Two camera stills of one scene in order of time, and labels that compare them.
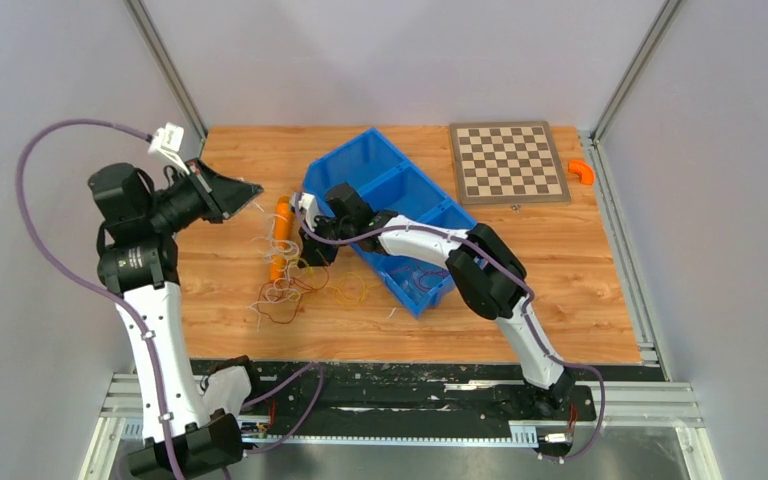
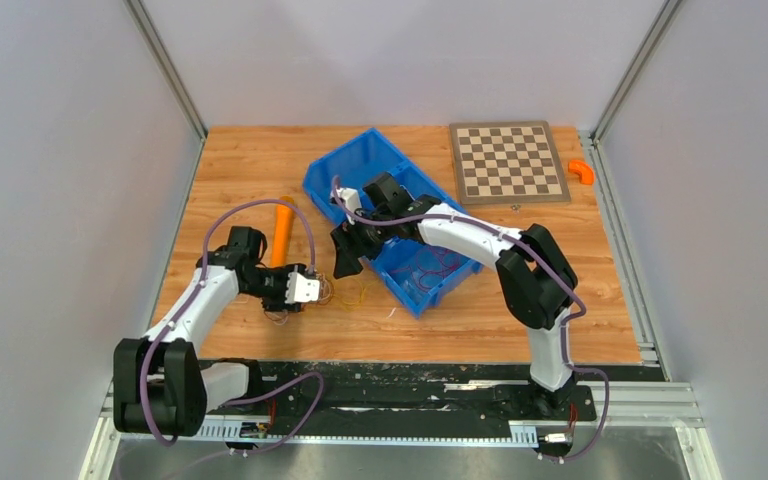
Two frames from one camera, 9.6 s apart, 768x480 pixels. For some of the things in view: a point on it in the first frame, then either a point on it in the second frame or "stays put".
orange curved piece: [584, 170] stays put
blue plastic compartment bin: [396, 183] stays put
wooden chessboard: [507, 162] stays put
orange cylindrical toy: [283, 229] stays put
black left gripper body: [193, 199] to [274, 288]
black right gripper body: [325, 251] to [371, 237]
